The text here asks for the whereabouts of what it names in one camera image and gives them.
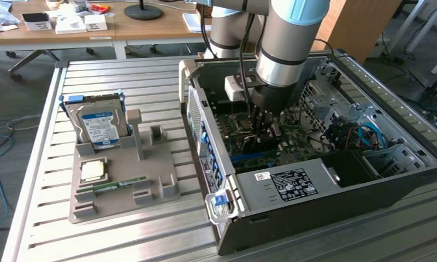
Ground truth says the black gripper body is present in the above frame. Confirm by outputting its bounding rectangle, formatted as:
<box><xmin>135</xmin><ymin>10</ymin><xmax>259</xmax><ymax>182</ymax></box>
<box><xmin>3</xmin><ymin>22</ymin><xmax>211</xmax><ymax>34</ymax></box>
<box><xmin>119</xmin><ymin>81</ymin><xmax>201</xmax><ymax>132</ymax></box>
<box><xmin>250</xmin><ymin>82</ymin><xmax>298</xmax><ymax>115</ymax></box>

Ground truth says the CPU socket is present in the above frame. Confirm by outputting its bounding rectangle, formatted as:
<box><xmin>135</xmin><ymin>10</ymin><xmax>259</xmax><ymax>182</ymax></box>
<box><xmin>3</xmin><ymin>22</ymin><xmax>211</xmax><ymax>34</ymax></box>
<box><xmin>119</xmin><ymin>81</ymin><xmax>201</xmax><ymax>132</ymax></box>
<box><xmin>231</xmin><ymin>111</ymin><xmax>255</xmax><ymax>132</ymax></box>

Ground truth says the green motherboard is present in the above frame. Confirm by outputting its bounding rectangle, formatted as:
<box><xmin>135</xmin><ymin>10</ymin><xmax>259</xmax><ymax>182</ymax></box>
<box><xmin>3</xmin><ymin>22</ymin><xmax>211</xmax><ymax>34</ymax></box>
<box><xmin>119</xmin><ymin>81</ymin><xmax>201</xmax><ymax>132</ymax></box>
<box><xmin>214</xmin><ymin>99</ymin><xmax>326</xmax><ymax>174</ymax></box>

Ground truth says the blue expansion slot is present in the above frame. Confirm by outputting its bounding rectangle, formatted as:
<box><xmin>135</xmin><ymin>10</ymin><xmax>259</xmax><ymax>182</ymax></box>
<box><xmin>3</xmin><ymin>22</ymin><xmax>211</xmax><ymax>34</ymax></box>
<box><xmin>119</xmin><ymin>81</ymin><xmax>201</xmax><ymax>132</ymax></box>
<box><xmin>227</xmin><ymin>152</ymin><xmax>269</xmax><ymax>164</ymax></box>

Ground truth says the silver disk bay cage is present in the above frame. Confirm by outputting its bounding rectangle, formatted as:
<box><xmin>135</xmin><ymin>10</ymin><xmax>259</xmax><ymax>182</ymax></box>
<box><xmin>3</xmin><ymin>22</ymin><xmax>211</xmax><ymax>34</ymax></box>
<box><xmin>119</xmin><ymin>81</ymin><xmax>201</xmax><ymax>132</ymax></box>
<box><xmin>298</xmin><ymin>79</ymin><xmax>389</xmax><ymax>142</ymax></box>

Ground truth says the grey power supply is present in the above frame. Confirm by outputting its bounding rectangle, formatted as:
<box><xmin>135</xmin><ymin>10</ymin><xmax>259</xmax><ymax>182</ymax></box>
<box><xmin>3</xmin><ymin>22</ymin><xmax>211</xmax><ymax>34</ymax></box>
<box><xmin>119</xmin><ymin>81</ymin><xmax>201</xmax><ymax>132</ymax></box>
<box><xmin>234</xmin><ymin>159</ymin><xmax>341</xmax><ymax>213</ymax></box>

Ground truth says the blue case latch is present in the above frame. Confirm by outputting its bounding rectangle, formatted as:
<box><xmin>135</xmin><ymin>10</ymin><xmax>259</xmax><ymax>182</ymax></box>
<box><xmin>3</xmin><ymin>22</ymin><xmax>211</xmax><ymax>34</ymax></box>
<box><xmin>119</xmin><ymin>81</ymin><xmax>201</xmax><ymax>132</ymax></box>
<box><xmin>209</xmin><ymin>194</ymin><xmax>229</xmax><ymax>207</ymax></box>

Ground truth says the open black PC case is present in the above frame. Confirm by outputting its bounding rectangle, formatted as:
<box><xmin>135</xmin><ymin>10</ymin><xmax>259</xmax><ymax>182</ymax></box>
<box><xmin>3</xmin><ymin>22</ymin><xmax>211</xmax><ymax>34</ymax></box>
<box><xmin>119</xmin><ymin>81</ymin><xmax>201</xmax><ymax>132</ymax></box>
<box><xmin>177</xmin><ymin>48</ymin><xmax>437</xmax><ymax>257</ymax></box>

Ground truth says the white paper stack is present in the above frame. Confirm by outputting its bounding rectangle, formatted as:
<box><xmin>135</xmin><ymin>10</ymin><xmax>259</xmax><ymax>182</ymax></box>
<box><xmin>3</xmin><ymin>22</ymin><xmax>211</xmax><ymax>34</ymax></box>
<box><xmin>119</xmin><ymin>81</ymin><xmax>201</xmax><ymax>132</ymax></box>
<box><xmin>181</xmin><ymin>12</ymin><xmax>211</xmax><ymax>33</ymax></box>

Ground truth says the wooden cabinet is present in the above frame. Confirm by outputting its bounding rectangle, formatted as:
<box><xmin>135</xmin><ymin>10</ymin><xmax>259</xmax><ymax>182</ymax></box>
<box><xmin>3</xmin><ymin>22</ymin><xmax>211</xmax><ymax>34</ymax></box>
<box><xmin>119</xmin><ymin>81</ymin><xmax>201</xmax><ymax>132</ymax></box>
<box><xmin>310</xmin><ymin>0</ymin><xmax>403</xmax><ymax>64</ymax></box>

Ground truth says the brown cardboard box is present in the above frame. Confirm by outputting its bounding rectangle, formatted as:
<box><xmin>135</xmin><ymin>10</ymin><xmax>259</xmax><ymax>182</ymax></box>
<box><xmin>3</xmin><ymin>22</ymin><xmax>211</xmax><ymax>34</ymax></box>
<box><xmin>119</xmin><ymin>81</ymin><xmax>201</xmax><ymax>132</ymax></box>
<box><xmin>195</xmin><ymin>2</ymin><xmax>213</xmax><ymax>19</ymax></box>

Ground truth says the grey parts rack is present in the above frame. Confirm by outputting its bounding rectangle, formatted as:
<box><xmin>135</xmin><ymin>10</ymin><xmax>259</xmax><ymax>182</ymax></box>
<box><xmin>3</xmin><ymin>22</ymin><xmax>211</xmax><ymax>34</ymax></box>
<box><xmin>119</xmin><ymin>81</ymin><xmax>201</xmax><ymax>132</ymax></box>
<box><xmin>66</xmin><ymin>109</ymin><xmax>181</xmax><ymax>226</ymax></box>

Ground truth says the wooden desk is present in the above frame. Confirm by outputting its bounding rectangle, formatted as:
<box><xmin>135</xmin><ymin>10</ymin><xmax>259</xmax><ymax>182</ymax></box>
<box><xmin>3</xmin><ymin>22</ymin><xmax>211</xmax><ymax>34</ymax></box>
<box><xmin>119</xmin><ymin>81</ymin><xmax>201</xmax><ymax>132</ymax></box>
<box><xmin>0</xmin><ymin>0</ymin><xmax>314</xmax><ymax>59</ymax></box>

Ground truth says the hard disk in blue caddy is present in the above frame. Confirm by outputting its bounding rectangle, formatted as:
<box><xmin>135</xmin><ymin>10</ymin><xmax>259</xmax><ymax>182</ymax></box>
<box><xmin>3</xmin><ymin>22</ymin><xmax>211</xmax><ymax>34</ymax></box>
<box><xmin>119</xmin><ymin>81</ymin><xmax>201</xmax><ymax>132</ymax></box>
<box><xmin>57</xmin><ymin>89</ymin><xmax>131</xmax><ymax>151</ymax></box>

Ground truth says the green RAM stick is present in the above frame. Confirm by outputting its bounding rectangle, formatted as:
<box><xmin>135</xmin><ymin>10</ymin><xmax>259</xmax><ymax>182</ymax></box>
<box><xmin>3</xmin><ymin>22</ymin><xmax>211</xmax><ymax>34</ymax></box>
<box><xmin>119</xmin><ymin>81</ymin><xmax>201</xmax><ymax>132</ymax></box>
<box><xmin>75</xmin><ymin>177</ymin><xmax>146</xmax><ymax>193</ymax></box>

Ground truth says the black lamp base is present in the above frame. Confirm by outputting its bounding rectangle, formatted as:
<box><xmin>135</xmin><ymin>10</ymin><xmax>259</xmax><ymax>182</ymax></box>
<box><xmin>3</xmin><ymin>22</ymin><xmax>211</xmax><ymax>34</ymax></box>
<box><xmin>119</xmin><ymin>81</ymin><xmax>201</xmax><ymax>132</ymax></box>
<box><xmin>122</xmin><ymin>0</ymin><xmax>163</xmax><ymax>21</ymax></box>

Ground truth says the silver CPU chip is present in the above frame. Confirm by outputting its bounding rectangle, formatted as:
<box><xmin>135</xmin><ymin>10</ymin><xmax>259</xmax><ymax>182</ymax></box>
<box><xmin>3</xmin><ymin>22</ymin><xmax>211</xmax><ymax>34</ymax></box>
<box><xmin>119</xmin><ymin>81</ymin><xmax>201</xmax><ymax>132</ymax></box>
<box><xmin>78</xmin><ymin>160</ymin><xmax>107</xmax><ymax>184</ymax></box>

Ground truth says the small white box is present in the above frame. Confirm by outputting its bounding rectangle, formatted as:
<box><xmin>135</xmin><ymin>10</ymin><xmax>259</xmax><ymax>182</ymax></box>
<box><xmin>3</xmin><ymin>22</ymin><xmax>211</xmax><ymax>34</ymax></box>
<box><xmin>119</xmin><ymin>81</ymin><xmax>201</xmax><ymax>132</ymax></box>
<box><xmin>83</xmin><ymin>14</ymin><xmax>107</xmax><ymax>32</ymax></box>

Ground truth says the orange plastic item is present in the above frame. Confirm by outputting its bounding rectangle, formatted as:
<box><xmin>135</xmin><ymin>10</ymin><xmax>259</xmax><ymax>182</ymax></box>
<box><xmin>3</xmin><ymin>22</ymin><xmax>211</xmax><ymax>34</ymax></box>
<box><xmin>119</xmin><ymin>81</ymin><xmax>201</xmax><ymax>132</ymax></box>
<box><xmin>89</xmin><ymin>3</ymin><xmax>111</xmax><ymax>14</ymax></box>

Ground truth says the wide white box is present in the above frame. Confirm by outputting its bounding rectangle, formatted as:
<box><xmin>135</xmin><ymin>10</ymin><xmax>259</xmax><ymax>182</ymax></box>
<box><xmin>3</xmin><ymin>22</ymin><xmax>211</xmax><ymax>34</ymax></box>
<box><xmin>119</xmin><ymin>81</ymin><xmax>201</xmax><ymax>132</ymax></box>
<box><xmin>53</xmin><ymin>15</ymin><xmax>87</xmax><ymax>35</ymax></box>

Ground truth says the white box with black top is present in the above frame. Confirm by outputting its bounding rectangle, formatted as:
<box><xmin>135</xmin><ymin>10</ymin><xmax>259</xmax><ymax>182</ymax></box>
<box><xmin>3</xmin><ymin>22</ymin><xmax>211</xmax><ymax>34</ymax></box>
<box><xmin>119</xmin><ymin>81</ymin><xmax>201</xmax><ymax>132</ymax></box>
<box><xmin>19</xmin><ymin>13</ymin><xmax>54</xmax><ymax>32</ymax></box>

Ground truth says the clear plastic bag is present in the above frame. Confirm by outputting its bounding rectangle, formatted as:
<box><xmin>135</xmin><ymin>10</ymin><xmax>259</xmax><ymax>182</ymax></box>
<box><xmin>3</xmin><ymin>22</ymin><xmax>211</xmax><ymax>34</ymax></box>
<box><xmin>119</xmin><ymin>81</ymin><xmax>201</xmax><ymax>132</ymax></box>
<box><xmin>0</xmin><ymin>0</ymin><xmax>21</xmax><ymax>26</ymax></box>

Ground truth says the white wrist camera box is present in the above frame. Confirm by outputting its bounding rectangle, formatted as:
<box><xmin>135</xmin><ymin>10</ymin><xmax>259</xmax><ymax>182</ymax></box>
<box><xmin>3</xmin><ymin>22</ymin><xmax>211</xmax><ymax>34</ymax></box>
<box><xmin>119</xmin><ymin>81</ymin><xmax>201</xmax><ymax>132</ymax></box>
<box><xmin>223</xmin><ymin>75</ymin><xmax>258</xmax><ymax>102</ymax></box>

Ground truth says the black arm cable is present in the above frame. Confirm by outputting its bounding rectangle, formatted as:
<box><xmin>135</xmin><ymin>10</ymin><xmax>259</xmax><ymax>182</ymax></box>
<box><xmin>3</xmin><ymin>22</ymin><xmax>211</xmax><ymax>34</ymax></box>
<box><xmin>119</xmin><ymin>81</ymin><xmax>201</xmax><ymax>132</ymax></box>
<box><xmin>199</xmin><ymin>0</ymin><xmax>258</xmax><ymax>110</ymax></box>

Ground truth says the red wire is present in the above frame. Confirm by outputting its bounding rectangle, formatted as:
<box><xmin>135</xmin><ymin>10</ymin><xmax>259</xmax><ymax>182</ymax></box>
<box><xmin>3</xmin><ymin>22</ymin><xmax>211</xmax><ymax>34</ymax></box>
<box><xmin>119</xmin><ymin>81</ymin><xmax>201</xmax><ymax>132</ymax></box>
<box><xmin>343</xmin><ymin>126</ymin><xmax>357</xmax><ymax>150</ymax></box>

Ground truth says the black cable behind case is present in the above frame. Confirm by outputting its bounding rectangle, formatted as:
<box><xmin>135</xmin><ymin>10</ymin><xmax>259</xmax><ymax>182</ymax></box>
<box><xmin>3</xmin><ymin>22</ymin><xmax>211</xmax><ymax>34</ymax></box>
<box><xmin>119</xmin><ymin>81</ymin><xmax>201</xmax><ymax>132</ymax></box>
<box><xmin>313</xmin><ymin>39</ymin><xmax>334</xmax><ymax>53</ymax></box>

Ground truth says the blue wire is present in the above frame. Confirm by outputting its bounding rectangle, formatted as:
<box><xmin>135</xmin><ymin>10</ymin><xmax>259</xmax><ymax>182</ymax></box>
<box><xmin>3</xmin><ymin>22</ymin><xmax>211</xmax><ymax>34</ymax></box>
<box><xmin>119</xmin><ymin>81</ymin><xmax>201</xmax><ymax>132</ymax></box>
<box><xmin>355</xmin><ymin>122</ymin><xmax>389</xmax><ymax>150</ymax></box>

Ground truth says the silver disk bay bracket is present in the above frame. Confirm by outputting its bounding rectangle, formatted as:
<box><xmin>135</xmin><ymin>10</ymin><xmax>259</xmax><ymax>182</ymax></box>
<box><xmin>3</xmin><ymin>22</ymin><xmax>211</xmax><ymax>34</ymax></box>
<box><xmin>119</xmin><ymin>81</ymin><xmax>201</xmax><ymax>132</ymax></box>
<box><xmin>362</xmin><ymin>143</ymin><xmax>426</xmax><ymax>178</ymax></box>

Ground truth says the white table frame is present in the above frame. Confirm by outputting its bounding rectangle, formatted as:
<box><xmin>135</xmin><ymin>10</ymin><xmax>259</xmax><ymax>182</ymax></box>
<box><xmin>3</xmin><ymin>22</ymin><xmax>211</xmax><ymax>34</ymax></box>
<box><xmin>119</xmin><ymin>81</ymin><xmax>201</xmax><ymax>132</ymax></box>
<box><xmin>385</xmin><ymin>0</ymin><xmax>437</xmax><ymax>75</ymax></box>

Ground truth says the grey floor cable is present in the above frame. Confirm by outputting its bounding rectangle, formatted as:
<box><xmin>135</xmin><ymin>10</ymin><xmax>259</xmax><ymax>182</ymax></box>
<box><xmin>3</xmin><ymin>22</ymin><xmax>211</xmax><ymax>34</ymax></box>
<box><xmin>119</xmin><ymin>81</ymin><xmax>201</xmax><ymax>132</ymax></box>
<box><xmin>0</xmin><ymin>114</ymin><xmax>41</xmax><ymax>132</ymax></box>

